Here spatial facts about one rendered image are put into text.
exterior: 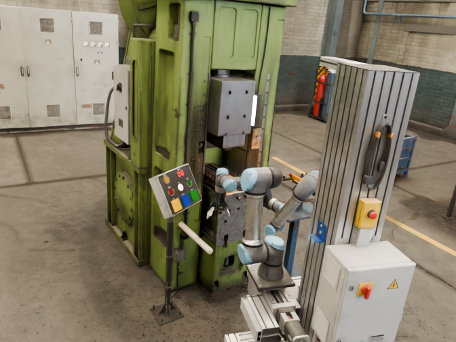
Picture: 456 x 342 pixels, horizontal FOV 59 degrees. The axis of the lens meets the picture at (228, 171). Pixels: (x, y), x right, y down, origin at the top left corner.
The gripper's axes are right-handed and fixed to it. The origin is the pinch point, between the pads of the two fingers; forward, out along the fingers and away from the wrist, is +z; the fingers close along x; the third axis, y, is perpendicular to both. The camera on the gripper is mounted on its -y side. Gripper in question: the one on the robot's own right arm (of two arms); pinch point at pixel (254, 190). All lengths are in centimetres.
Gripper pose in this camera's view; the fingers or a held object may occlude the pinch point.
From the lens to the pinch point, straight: 297.0
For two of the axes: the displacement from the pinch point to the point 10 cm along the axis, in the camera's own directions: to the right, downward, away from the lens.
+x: 8.3, -1.4, 5.4
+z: -5.6, -3.1, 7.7
